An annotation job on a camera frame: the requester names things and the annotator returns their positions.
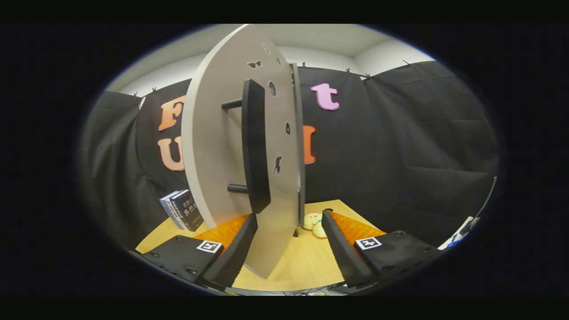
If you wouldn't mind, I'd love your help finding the black backdrop cloth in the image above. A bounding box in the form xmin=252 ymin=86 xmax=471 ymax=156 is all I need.
xmin=82 ymin=61 xmax=501 ymax=249

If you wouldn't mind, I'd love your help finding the black door handle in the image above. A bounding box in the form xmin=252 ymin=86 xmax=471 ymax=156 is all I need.
xmin=221 ymin=79 xmax=272 ymax=214

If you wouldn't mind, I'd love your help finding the blue and white book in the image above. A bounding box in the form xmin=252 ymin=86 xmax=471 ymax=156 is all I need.
xmin=159 ymin=190 xmax=185 ymax=230

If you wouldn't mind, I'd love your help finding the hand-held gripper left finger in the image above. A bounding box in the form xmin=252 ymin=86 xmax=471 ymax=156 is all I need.
xmin=141 ymin=213 xmax=258 ymax=287

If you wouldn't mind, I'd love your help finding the grey cabinet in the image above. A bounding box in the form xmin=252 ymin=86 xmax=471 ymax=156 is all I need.
xmin=291 ymin=63 xmax=307 ymax=237

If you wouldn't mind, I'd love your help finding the white side table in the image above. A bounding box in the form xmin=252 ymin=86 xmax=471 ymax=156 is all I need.
xmin=438 ymin=216 xmax=474 ymax=249

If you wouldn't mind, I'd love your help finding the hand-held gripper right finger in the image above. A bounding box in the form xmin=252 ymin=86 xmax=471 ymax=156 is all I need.
xmin=321 ymin=210 xmax=441 ymax=287

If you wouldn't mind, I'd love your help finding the yellow plush toy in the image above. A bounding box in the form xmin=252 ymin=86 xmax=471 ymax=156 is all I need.
xmin=303 ymin=212 xmax=328 ymax=239

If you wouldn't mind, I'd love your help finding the dark blue book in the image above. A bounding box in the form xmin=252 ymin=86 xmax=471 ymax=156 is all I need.
xmin=171 ymin=190 xmax=204 ymax=232

